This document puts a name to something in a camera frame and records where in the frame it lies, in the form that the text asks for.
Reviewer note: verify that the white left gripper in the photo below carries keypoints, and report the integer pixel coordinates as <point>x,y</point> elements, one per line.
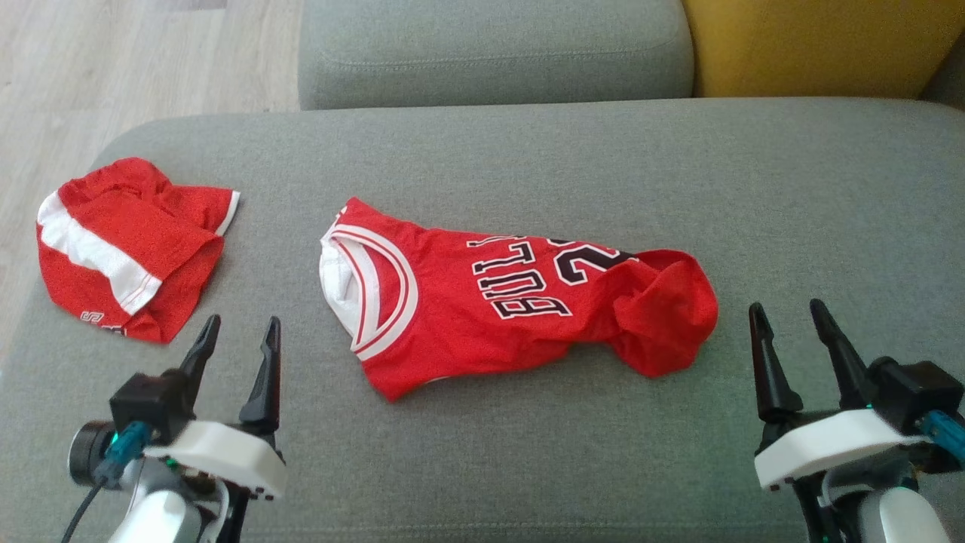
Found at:
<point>226,456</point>

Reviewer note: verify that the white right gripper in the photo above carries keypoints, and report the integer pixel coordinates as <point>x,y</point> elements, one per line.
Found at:
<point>829,445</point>

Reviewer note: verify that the red shorts with white stripes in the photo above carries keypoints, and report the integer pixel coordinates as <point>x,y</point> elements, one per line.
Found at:
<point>143,234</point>

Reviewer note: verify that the red Bulls basketball jersey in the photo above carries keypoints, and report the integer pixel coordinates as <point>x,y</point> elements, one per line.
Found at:
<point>467,324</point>

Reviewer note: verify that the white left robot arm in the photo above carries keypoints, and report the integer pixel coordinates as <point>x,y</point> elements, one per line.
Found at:
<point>162,516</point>

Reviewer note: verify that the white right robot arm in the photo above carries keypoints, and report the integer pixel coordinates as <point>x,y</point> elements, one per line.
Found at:
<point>901,516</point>

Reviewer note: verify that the grey fabric sofa seat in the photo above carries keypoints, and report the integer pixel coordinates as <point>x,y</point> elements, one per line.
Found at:
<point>528,460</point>

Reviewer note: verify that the yellow cushion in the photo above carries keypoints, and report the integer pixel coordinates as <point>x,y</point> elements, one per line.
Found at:
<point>814,45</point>

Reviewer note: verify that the wide grey sofa back cushion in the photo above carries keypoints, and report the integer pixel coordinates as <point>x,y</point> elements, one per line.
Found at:
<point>490,53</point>

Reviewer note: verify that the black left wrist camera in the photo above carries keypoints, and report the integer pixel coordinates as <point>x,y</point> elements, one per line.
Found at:
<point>147,403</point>

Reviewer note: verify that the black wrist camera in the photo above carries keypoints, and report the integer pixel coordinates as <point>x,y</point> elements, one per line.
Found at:
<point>147,403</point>
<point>916,392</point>

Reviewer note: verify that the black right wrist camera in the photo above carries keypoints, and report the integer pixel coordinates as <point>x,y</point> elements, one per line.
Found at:
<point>916,392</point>

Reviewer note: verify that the teal plug at right camera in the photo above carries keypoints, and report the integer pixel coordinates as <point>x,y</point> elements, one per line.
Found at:
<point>946,434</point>

